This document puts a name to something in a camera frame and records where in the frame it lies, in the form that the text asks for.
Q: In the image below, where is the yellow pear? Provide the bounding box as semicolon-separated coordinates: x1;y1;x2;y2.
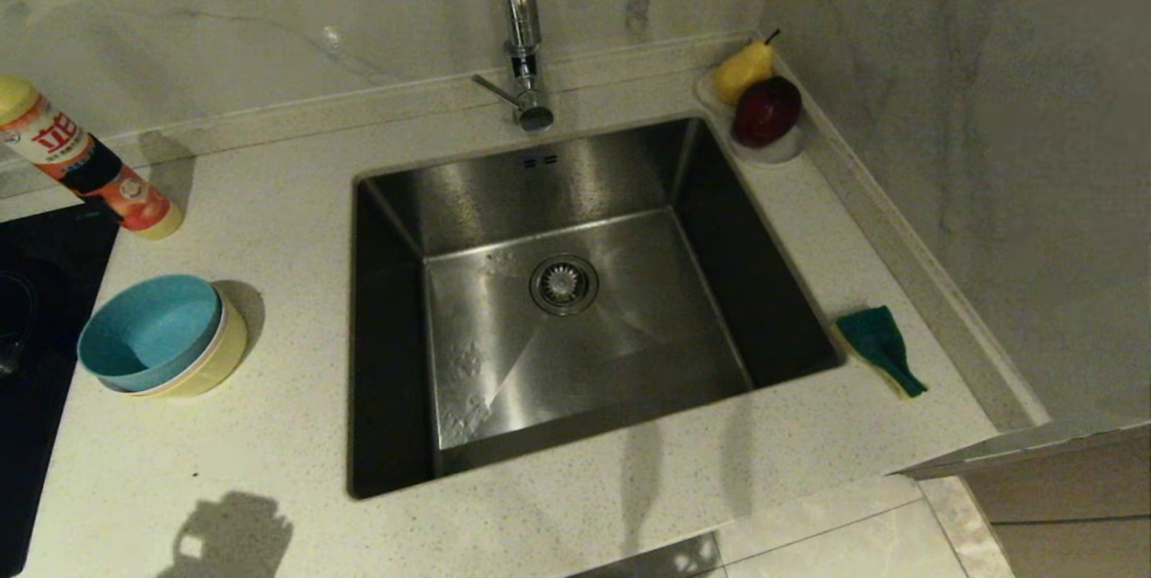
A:
715;30;781;107

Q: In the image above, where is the dark red apple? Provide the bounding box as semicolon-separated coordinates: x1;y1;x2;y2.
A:
733;76;804;149

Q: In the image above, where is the chrome faucet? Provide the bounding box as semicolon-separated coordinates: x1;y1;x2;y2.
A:
471;0;555;133

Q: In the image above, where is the yellow green sponge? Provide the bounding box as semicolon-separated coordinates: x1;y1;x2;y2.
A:
832;306;930;401

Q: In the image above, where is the blue plastic bowl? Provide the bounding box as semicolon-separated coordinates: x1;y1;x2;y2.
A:
77;274;223;393

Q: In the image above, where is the round metal drain strainer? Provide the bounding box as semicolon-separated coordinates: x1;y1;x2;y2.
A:
529;254;600;316

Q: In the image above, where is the stainless steel sink basin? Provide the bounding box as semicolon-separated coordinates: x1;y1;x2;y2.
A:
346;115;848;502

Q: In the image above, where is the yellow dish soap bottle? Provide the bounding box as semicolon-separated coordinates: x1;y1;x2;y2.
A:
0;75;185;241

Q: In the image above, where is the pink plastic bowl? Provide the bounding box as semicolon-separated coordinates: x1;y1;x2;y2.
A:
97;290;228;397

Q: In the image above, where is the black induction cooktop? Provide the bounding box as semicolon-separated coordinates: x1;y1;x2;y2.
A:
0;203;120;578

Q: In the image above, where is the yellow plastic bowl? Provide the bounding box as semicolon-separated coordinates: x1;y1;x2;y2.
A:
126;295;249;399

